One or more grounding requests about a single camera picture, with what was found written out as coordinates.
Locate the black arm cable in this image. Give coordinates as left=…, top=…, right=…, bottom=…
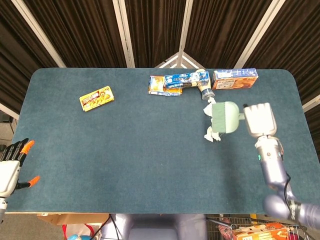
left=280, top=172, right=296, bottom=221

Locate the flattened yellow blue box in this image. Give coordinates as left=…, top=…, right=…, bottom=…
left=147, top=74, right=183, bottom=97

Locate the white screen frame post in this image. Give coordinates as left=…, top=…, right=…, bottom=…
left=178, top=0, right=198, bottom=55
left=11, top=0, right=67, bottom=68
left=112, top=0, right=136, bottom=68
left=233, top=0, right=287, bottom=69
left=0, top=102, right=20, bottom=120
left=301, top=94, right=320, bottom=112

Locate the wire shopping cart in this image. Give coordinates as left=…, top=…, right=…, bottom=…
left=206, top=214, right=310, bottom=240

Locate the red white bag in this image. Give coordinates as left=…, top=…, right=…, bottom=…
left=61, top=223, right=103, bottom=240

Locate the green bristle brush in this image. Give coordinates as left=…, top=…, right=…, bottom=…
left=211, top=101, right=247, bottom=135

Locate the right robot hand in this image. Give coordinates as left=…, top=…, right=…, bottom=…
left=242, top=102, right=278, bottom=138

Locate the orange blue cookie box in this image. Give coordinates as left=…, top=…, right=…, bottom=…
left=211, top=67, right=259, bottom=90

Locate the grey robot torso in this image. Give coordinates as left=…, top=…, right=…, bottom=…
left=101, top=213, right=208, bottom=240

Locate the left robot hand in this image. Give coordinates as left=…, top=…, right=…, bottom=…
left=0, top=138, right=41, bottom=198

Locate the blue Oreo cookie box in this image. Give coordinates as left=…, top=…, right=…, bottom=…
left=163, top=70, right=210, bottom=90

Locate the yellow red snack box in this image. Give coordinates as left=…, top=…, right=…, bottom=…
left=79, top=85, right=116, bottom=113

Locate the cream bottle clear cap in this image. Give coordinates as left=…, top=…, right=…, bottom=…
left=194, top=68, right=216, bottom=101

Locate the white screen base foot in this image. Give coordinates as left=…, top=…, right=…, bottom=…
left=154, top=51, right=206, bottom=70

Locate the dark brown curtain panel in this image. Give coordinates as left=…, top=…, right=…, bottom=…
left=23, top=0, right=127, bottom=68
left=124, top=0, right=187, bottom=68
left=0, top=0, right=61, bottom=115
left=186, top=0, right=273, bottom=69
left=243, top=0, right=320, bottom=106

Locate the white tissue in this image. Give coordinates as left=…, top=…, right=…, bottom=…
left=202, top=97, right=222, bottom=143

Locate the orange white snack box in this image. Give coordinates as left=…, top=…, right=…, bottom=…
left=232, top=222, right=291, bottom=240

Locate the brown cardboard box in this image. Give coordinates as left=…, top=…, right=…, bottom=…
left=37, top=212, right=110, bottom=226

